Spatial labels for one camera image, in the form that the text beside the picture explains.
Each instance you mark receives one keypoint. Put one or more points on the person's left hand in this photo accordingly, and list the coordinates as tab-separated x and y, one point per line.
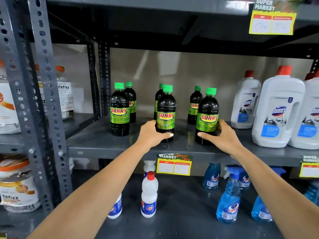
149	135

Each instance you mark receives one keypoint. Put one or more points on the person's right hand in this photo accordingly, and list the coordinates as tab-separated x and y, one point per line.
225	140

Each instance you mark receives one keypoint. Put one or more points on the person's right thumb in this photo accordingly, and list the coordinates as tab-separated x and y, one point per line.
205	136

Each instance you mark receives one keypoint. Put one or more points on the person's left thumb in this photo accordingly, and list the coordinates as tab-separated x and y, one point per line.
166	136

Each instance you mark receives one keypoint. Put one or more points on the dark green-capped cleaner bottle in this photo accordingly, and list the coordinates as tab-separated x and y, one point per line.
207	116
166	114

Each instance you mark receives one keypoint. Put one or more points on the person's left forearm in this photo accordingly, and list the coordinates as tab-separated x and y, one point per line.
94	194

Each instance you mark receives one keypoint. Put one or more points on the person's right forearm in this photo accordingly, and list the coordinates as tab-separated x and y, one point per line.
279	196

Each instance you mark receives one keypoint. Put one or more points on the yellow price tag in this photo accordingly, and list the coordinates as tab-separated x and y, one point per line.
273	21
310	168
174	164

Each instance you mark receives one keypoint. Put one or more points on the small white red-capped bottle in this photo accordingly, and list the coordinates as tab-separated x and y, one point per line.
116	207
149	196
149	167

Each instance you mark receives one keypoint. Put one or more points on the blue glass cleaner spray bottle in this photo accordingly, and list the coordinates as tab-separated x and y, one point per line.
312	194
211	176
245	180
260	211
229	201

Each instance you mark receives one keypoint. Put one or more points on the grey metal shelf rack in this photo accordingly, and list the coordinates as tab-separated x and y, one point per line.
47	97
119	144

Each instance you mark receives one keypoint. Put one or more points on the white red-capped cleaner jug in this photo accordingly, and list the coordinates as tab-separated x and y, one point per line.
307	116
245	104
278	109

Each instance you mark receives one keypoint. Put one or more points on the group of dark bottles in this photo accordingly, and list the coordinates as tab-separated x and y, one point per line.
120	114

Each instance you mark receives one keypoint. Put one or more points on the clear orange-capped bottle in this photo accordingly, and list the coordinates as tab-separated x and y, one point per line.
65	97
7	107
41	87

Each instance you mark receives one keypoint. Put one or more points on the clear orange-lidded jar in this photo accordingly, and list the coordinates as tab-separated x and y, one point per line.
17	186

